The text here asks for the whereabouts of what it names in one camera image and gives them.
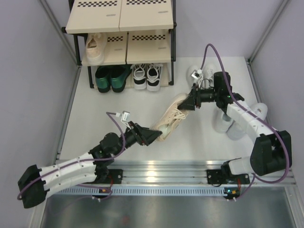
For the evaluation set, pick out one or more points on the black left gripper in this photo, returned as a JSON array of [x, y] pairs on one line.
[[143, 136]]

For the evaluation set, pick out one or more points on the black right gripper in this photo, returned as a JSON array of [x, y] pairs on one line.
[[189, 102]]

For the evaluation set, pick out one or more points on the white grey sneaker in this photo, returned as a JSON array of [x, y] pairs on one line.
[[190, 80], [208, 75]]

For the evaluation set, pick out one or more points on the beige lace sneaker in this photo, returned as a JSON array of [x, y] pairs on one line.
[[171, 118], [95, 46]]

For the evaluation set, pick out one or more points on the black white sneaker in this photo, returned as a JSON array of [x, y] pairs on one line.
[[139, 76], [154, 73]]

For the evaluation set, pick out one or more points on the green loafer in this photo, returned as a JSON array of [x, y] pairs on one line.
[[102, 79], [119, 76]]

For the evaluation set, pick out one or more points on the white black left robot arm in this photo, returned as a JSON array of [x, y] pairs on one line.
[[39, 183]]

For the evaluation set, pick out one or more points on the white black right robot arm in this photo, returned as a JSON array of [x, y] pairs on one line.
[[271, 156]]

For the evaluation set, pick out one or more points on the black beige shoe shelf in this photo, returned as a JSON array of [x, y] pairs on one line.
[[138, 32]]

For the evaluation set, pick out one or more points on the white leather sneaker left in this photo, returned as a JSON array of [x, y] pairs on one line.
[[222, 122]]

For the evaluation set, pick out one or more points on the white leather sneaker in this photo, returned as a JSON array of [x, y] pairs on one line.
[[222, 122], [235, 131]]

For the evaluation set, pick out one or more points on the white leather sneaker right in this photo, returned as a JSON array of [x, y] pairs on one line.
[[235, 131]]

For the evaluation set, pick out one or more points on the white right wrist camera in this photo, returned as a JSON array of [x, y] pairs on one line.
[[196, 74]]

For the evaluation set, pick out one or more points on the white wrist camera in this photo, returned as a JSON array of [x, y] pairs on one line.
[[196, 74], [125, 116]]

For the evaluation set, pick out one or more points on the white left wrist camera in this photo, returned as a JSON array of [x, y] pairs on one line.
[[125, 116]]

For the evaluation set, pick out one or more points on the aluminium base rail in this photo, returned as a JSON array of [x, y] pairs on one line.
[[169, 178]]

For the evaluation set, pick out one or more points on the aluminium frame post right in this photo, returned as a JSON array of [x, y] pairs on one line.
[[282, 6]]

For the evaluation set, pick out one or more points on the aluminium frame post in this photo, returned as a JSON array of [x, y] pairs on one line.
[[282, 6], [53, 20]]

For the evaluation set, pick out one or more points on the aluminium frame post left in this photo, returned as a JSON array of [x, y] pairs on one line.
[[53, 20]]

